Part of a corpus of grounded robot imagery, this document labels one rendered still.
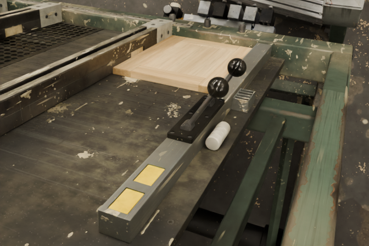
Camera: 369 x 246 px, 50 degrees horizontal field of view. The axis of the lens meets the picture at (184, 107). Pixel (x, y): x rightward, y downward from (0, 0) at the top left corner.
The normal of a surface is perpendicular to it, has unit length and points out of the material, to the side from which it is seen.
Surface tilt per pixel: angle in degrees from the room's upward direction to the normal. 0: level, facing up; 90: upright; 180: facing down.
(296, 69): 32
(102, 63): 90
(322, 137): 58
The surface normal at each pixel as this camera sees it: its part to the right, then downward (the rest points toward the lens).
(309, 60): -0.38, 0.37
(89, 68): 0.92, 0.21
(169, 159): 0.05, -0.90
